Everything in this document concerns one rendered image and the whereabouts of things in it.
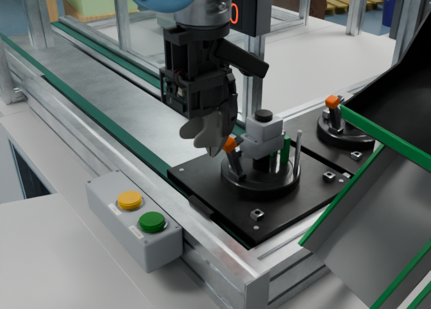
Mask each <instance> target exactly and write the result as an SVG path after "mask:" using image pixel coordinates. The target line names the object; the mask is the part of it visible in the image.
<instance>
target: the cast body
mask: <svg viewBox="0 0 431 309"><path fill-rule="evenodd" d="M284 136H285V130H283V119H282V118H281V117H279V116H277V115H275V114H273V113H272V112H271V111H270V110H266V109H260V110H257V111H256V112H255V114H254V115H251V116H249V117H247V118H246V133H244V134H242V135H241V138H243V139H244V141H243V142H242V143H241V144H240V150H241V151H243V152H244V153H246V154H247V155H249V156H251V157H252V158H254V159H256V160H258V159H260V158H263V157H265V156H267V155H270V154H271V153H274V152H276V151H278V150H280V149H283V145H284Z"/></svg>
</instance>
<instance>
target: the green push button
mask: <svg viewBox="0 0 431 309"><path fill-rule="evenodd" d="M164 225H165V218H164V216H163V215H162V214H161V213H159V212H147V213H145V214H143V215H141V216H140V218H139V227H140V228H141V230H143V231H146V232H156V231H158V230H160V229H162V228H163V227H164Z"/></svg>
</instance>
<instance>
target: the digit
mask: <svg viewBox="0 0 431 309"><path fill-rule="evenodd" d="M229 21H230V26H231V27H233V28H237V29H239V30H241V24H242V0H232V18H231V19H230V20H229Z"/></svg>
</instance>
